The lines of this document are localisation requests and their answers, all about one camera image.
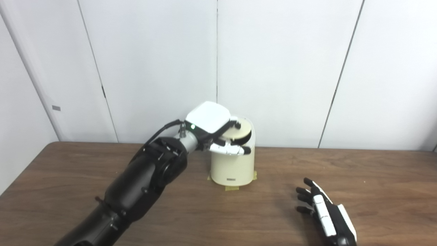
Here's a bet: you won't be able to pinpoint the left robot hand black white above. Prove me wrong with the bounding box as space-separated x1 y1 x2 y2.
184 101 251 156

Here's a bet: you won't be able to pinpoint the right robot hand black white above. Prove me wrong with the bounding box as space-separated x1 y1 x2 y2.
296 177 358 246

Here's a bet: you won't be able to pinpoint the round cream bin lid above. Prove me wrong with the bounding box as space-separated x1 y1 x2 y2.
220 118 252 142

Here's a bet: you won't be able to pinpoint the cream-colored bin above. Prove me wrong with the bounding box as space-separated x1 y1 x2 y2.
209 117 256 187

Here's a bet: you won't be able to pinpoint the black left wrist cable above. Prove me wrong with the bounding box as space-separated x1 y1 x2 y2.
145 119 188 147

